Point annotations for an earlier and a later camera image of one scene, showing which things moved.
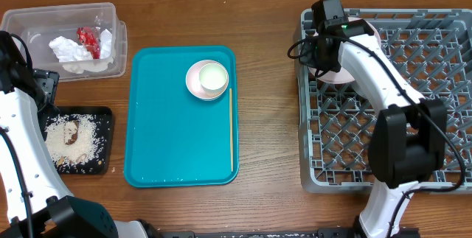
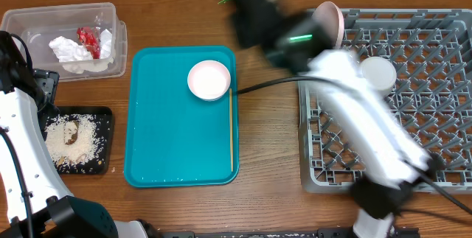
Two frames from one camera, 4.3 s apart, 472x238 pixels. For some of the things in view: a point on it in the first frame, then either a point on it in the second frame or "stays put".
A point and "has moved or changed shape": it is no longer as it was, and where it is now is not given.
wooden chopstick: x=231 y=124 stays put
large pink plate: x=332 y=76 has moved or changed shape
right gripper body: x=311 y=56 -> x=243 y=29
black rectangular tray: x=80 y=139 stays put
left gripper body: x=47 y=81 stays put
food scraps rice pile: x=73 y=140 stays put
